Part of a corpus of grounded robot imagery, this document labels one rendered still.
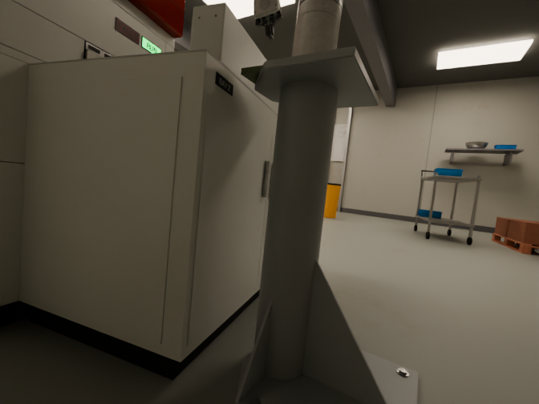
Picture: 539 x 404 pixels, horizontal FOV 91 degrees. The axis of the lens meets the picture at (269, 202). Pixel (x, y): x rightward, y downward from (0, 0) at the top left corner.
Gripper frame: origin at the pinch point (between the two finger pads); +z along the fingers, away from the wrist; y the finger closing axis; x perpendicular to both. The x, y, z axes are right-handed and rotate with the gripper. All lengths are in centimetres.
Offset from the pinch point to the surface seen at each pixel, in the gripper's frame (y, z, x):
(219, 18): -1.0, 19.3, -39.9
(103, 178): -36, 55, -46
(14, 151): -69, 43, -48
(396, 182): 107, 45, 606
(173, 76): -11, 34, -46
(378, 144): 75, -54, 615
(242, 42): 0.2, 20.1, -29.4
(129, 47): -58, -5, -11
